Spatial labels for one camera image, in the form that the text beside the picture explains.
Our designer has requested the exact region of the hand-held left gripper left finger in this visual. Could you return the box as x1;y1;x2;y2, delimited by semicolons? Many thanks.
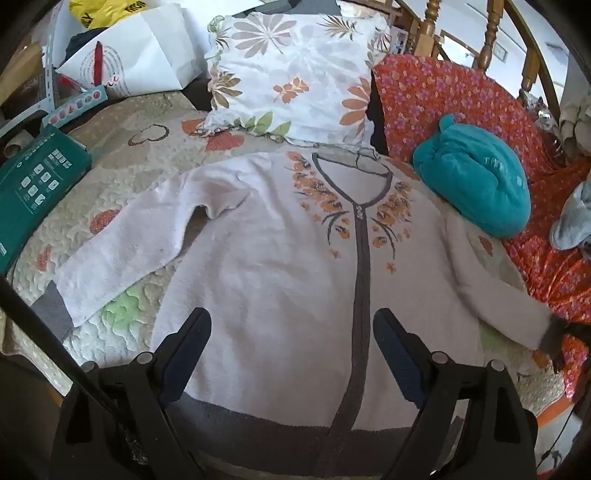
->
50;307;212;480

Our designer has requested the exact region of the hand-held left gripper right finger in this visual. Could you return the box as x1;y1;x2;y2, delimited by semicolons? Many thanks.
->
373;308;539;480

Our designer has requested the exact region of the pink floral cardigan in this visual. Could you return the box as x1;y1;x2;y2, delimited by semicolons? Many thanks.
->
31;150;571;476

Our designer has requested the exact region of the teal fluffy cloth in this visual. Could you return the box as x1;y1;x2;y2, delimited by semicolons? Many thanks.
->
412;114;532;240

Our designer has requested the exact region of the heart patterned quilt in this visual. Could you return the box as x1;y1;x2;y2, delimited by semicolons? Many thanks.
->
0;92;575;480

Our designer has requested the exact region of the grey blue cloth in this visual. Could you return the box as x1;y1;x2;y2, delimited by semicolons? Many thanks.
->
549;182;591;252

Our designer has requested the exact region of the green cardboard box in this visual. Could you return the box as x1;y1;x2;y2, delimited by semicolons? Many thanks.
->
0;127;93;275

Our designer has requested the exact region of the red floral blanket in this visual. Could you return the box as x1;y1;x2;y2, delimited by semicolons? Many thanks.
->
372;53;591;402

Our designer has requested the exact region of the teal box with coloured dots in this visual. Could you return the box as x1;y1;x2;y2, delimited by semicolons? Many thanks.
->
41;85;109;130

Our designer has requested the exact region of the beige cloth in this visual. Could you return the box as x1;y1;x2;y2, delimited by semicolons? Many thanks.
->
558;99;591;158

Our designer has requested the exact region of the white paper bag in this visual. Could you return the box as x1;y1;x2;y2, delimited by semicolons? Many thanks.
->
55;4;204;100

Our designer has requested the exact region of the floral pillow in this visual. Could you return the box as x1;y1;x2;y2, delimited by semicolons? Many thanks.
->
201;10;393;151

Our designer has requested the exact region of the wooden headboard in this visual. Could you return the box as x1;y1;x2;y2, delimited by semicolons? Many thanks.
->
394;0;561;107

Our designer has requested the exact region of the yellow plastic bag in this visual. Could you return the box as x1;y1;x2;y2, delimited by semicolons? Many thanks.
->
69;0;151;31

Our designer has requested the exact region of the black strap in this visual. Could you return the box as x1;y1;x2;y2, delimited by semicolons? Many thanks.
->
0;276;132;437

